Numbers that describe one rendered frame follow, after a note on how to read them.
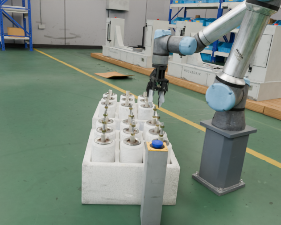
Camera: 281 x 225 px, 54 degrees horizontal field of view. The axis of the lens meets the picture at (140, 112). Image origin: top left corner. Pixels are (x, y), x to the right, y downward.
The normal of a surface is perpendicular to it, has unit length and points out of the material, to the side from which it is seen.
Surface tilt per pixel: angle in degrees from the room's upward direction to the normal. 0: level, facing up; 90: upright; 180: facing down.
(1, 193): 0
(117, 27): 69
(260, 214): 0
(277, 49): 90
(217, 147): 90
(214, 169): 90
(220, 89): 97
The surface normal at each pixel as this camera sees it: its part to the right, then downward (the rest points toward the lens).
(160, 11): 0.54, 0.29
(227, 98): -0.60, 0.32
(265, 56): -0.84, 0.11
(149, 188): 0.07, 0.31
